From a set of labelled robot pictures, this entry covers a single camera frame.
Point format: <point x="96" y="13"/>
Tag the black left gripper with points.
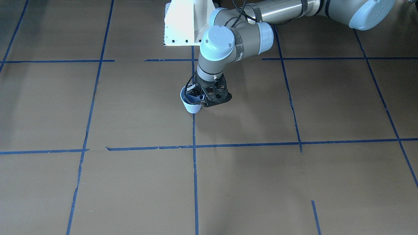
<point x="199" y="88"/>

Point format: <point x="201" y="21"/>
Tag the blue ribbed plastic cup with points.
<point x="192" y="106"/>

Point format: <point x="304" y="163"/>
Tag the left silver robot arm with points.
<point x="237" y="34"/>

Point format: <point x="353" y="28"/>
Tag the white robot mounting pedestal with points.
<point x="186" y="21"/>

